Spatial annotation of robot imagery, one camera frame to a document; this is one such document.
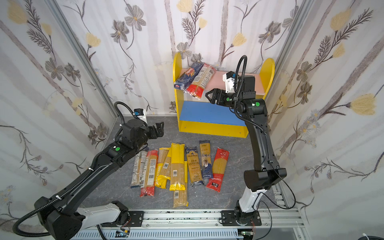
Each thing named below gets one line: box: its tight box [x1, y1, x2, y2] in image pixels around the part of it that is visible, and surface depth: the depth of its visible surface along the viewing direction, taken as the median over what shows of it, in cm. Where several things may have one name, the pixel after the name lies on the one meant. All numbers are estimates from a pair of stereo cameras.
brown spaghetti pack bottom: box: [173, 186, 189, 208], surface depth 80 cm
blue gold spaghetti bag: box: [199, 140, 213, 185], surface depth 94 cm
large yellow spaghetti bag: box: [169, 143, 186, 191], surface depth 88 cm
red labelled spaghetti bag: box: [184, 63, 217, 100], surface depth 79 cm
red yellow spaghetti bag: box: [206, 147, 230, 193], surface depth 90 cm
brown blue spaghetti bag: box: [185, 146, 204, 187], surface depth 92 cm
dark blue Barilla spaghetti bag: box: [174, 62, 204, 91], surface depth 81 cm
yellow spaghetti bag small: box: [154, 147, 172, 189], surface depth 90 cm
